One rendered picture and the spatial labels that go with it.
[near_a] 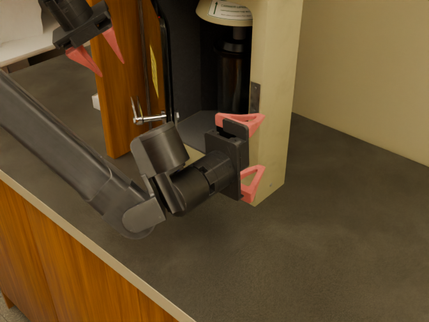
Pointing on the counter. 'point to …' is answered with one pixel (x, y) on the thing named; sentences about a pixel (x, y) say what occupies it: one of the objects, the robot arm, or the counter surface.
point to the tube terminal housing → (270, 88)
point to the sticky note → (154, 71)
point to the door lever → (142, 113)
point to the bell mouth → (224, 13)
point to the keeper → (255, 98)
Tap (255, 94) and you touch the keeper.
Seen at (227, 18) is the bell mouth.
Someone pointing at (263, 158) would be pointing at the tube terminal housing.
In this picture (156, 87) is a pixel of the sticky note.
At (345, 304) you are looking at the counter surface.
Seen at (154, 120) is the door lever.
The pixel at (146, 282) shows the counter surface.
